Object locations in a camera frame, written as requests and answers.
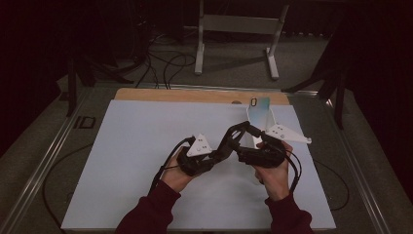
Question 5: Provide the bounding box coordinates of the left hand-held gripper cable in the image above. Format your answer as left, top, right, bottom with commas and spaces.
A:
42, 136, 197, 230

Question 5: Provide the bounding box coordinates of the person's left hand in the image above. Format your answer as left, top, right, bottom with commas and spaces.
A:
161, 147, 197, 194

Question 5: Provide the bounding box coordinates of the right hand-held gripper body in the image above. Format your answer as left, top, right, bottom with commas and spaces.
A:
236, 123, 313, 170

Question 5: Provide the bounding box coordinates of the person's right hand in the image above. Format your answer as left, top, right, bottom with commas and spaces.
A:
253, 140, 294, 203

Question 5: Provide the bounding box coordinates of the metal floor rail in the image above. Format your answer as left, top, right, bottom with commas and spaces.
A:
324, 97, 393, 234
0, 87, 95, 234

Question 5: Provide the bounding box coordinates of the black floor cable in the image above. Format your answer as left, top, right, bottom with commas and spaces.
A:
163, 53, 197, 90
134, 35, 161, 90

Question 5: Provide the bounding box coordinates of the right hand-held gripper cable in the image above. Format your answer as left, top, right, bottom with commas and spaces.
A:
284, 149, 352, 213

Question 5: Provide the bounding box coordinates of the white plastic bin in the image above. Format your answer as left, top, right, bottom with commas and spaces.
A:
245, 105, 292, 186

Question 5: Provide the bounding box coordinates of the black tripod stand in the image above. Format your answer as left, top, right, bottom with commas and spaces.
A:
65, 48, 134, 118
281, 32, 348, 130

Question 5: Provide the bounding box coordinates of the hand-held gripper cable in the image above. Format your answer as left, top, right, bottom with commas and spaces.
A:
284, 149, 352, 213
42, 136, 197, 230

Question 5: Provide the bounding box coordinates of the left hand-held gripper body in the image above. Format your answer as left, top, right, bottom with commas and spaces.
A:
176, 133, 216, 177

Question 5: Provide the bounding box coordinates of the white metal stand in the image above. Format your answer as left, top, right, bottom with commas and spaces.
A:
193, 0, 290, 81

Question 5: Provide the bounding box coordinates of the white table cover board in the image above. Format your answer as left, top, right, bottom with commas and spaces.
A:
60, 99, 337, 231

